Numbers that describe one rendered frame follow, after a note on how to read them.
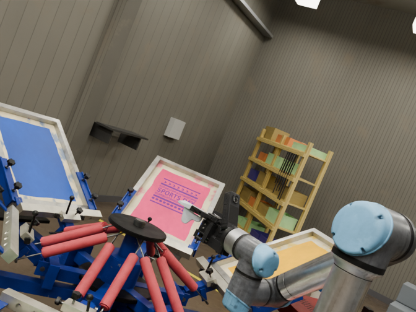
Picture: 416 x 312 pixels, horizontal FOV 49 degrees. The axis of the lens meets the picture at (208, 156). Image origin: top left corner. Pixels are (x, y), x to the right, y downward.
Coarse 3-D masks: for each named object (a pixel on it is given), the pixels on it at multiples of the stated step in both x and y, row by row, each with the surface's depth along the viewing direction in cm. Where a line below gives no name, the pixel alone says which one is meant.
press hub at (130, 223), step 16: (112, 224) 222; (128, 224) 227; (144, 224) 231; (128, 240) 229; (144, 240) 219; (160, 240) 225; (112, 256) 226; (112, 272) 224; (96, 288) 215; (128, 288) 228; (144, 288) 237
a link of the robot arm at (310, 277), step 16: (320, 256) 117; (288, 272) 122; (304, 272) 118; (320, 272) 115; (272, 288) 123; (288, 288) 120; (304, 288) 118; (320, 288) 118; (272, 304) 124; (288, 304) 128
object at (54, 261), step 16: (64, 256) 247; (80, 256) 247; (48, 272) 212; (64, 272) 220; (80, 272) 224; (48, 288) 214; (160, 288) 245; (176, 288) 246; (96, 304) 198; (128, 304) 223; (144, 304) 218
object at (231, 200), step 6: (228, 192) 132; (228, 198) 131; (234, 198) 131; (228, 204) 130; (234, 204) 131; (228, 210) 129; (234, 210) 131; (222, 216) 130; (228, 216) 128; (234, 216) 130; (222, 222) 129; (228, 222) 128; (234, 222) 130; (222, 228) 128
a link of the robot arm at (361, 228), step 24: (336, 216) 97; (360, 216) 94; (384, 216) 92; (336, 240) 95; (360, 240) 92; (384, 240) 91; (408, 240) 97; (336, 264) 97; (360, 264) 92; (384, 264) 93; (336, 288) 95; (360, 288) 94
